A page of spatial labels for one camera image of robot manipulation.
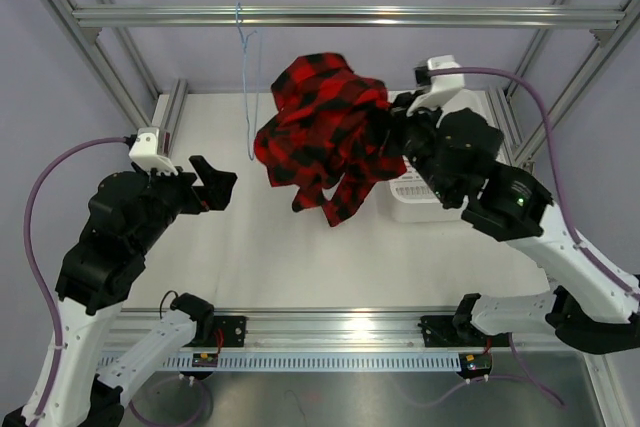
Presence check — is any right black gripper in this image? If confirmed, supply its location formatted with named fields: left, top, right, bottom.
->
left=367, top=91, right=457, bottom=205

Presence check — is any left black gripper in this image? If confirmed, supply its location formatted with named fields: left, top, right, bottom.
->
left=130, top=155, right=237, bottom=255

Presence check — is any red black plaid shirt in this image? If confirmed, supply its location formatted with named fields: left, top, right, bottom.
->
left=254, top=52, right=406, bottom=227

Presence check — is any light blue wire hanger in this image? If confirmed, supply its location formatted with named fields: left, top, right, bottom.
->
left=234, top=2, right=263, bottom=161

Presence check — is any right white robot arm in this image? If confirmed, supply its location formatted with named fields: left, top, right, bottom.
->
left=389, top=91, right=639, bottom=355

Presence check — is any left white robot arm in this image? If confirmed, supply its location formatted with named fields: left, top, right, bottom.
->
left=3, top=156, right=237, bottom=426

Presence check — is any white plastic basket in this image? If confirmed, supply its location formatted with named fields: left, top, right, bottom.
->
left=376, top=89, right=495, bottom=223

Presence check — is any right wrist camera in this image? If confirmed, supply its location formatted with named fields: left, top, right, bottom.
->
left=407, top=55, right=465, bottom=116

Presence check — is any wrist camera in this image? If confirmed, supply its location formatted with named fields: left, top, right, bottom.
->
left=407, top=55, right=465, bottom=116
left=129, top=127, right=178, bottom=175

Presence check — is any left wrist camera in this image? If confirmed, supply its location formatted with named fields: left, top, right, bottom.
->
left=129, top=127, right=178, bottom=175

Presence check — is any right aluminium frame post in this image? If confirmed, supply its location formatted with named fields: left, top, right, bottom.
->
left=504, top=0, right=640, bottom=168

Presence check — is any aluminium frame post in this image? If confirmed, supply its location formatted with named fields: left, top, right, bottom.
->
left=9, top=0, right=169, bottom=168
left=504, top=0, right=640, bottom=168

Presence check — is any aluminium frame crossbar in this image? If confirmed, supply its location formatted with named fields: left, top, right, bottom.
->
left=72, top=5, right=625, bottom=30

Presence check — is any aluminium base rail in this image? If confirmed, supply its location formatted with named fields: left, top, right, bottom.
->
left=103, top=307, right=579, bottom=352

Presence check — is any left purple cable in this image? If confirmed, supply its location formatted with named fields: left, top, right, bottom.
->
left=23, top=135, right=214, bottom=427

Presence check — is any purple cable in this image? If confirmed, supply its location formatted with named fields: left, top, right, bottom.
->
left=399, top=65, right=640, bottom=408
left=23, top=135, right=214, bottom=427

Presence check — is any white slotted cable duct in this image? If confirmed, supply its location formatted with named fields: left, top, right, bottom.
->
left=99, top=350, right=464, bottom=374

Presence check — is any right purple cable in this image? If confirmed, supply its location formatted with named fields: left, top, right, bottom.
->
left=399, top=65, right=640, bottom=408

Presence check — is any left aluminium frame post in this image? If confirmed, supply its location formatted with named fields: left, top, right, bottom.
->
left=9, top=0, right=169, bottom=168

